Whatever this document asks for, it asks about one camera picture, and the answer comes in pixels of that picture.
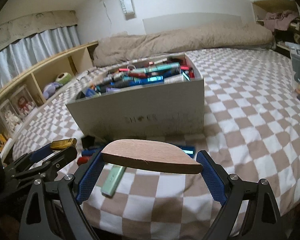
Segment black small box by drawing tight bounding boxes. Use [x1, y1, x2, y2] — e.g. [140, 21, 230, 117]
[81, 135, 97, 150]

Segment shiny blue lighter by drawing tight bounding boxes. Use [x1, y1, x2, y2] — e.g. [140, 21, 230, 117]
[178, 145, 196, 158]

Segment dark blue text lighter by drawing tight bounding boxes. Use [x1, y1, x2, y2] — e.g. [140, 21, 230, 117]
[81, 148, 101, 157]

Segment beige quilted duvet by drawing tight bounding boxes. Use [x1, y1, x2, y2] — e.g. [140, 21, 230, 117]
[93, 22, 274, 67]

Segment light blue curtain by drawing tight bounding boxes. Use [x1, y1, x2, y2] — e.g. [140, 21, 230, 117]
[0, 25, 80, 89]

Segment green avocado plush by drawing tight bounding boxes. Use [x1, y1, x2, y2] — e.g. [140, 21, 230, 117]
[55, 72, 72, 85]

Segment framed doll display box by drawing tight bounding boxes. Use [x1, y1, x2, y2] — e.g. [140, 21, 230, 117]
[10, 85, 37, 120]

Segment white cardboard shoe box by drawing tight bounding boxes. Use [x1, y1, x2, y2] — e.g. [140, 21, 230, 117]
[66, 53, 204, 140]

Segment teal printed lighter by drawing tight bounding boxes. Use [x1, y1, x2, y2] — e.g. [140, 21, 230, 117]
[130, 62, 180, 74]

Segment mint green lighter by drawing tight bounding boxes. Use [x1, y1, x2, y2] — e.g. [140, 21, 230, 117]
[101, 165, 126, 198]

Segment red lighter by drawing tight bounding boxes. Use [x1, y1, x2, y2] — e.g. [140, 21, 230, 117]
[77, 156, 90, 166]

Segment purple plush toy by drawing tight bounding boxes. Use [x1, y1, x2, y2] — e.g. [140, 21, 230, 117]
[43, 82, 63, 100]

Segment pink clothes pile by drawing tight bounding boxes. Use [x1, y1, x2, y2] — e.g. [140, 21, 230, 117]
[263, 10, 299, 32]

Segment wooden half-round block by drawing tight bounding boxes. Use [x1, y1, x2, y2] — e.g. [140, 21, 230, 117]
[102, 139, 203, 174]

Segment white headboard panel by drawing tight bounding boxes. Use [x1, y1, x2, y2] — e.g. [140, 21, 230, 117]
[142, 12, 242, 34]

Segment beige curtain valance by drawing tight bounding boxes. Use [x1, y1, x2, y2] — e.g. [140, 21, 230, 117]
[0, 10, 77, 51]

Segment wooden bedside shelf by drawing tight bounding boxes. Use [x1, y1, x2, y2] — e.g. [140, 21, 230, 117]
[0, 41, 98, 138]

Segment white hanging tissue pouch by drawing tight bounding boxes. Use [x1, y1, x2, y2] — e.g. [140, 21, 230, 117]
[120, 0, 135, 15]

